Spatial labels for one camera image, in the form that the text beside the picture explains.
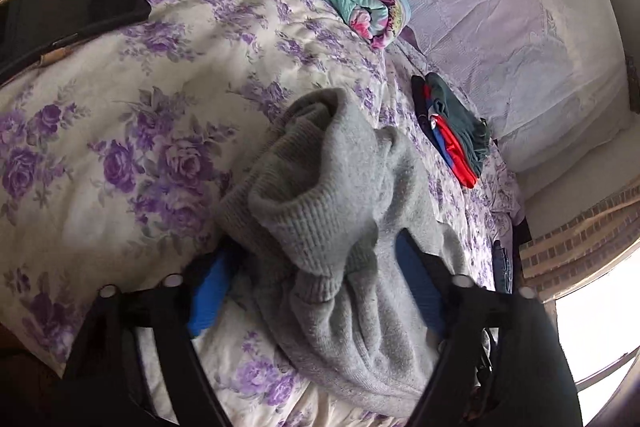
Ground grey sweatpants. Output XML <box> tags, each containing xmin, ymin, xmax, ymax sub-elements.
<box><xmin>215</xmin><ymin>89</ymin><xmax>472</xmax><ymax>417</ymax></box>

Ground dark blue jeans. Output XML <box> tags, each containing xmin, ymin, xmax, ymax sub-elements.
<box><xmin>491</xmin><ymin>239</ymin><xmax>513</xmax><ymax>294</ymax></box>

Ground striped beige curtain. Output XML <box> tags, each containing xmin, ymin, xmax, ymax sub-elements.
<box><xmin>520</xmin><ymin>179</ymin><xmax>639</xmax><ymax>301</ymax></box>

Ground purple floral bedspread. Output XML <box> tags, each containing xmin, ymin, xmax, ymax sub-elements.
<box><xmin>0</xmin><ymin>0</ymin><xmax>526</xmax><ymax>427</ymax></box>

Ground stack of folded clothes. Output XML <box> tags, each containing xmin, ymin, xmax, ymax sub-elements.
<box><xmin>410</xmin><ymin>72</ymin><xmax>490</xmax><ymax>188</ymax></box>

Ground lavender lace headboard cover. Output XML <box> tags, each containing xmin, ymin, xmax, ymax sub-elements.
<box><xmin>409</xmin><ymin>0</ymin><xmax>630</xmax><ymax>178</ymax></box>

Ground black smartphone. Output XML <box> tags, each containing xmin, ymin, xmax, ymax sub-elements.
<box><xmin>1</xmin><ymin>0</ymin><xmax>151</xmax><ymax>83</ymax></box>

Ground window frame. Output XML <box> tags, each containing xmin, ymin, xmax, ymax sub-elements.
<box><xmin>576</xmin><ymin>348</ymin><xmax>639</xmax><ymax>392</ymax></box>

